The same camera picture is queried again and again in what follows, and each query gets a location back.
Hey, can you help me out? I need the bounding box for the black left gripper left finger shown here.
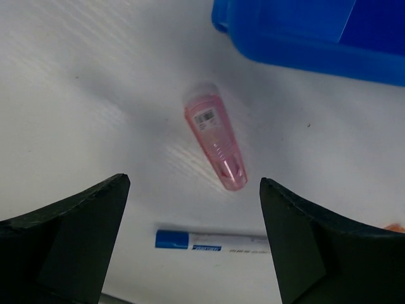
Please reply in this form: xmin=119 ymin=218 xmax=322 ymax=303
xmin=1 ymin=174 xmax=130 ymax=303

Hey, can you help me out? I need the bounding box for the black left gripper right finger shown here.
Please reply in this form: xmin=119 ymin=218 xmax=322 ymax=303
xmin=259 ymin=178 xmax=404 ymax=303

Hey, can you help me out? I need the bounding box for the orange translucent case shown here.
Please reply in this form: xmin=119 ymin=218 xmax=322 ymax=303
xmin=384 ymin=223 xmax=405 ymax=233

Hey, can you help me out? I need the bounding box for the pink translucent case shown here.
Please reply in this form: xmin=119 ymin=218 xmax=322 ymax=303
xmin=183 ymin=82 xmax=247 ymax=191

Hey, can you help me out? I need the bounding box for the blue white marker pen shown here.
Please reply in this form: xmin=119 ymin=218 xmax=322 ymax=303
xmin=154 ymin=230 xmax=270 ymax=254

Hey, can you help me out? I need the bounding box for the blue plastic compartment tray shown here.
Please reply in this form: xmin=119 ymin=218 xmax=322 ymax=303
xmin=211 ymin=0 xmax=404 ymax=86

